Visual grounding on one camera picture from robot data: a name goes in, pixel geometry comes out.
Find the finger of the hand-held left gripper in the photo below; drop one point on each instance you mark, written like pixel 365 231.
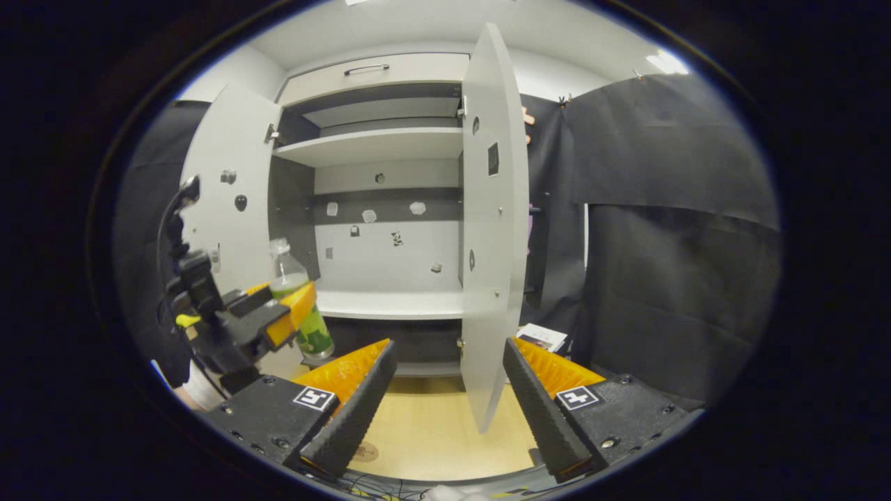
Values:
pixel 256 288
pixel 299 309

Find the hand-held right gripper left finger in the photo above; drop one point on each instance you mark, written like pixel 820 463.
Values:
pixel 355 417

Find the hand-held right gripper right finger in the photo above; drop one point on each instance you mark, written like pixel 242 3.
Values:
pixel 543 417

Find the green label plastic bottle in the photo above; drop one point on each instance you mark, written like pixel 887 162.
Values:
pixel 314 334

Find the round cork coaster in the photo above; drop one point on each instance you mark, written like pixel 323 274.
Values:
pixel 367 452

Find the white cabinet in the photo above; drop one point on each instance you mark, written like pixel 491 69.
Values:
pixel 390 257

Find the white cabinet door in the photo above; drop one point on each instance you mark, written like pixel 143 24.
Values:
pixel 237 160
pixel 487 278

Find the white cabinet shelf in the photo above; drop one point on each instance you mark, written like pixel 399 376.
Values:
pixel 390 305
pixel 376 147

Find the small stack of books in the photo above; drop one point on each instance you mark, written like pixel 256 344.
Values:
pixel 543 337

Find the black backdrop cloth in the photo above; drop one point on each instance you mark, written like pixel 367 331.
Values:
pixel 661 278

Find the small ceiling light panel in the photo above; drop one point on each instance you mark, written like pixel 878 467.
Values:
pixel 667 62

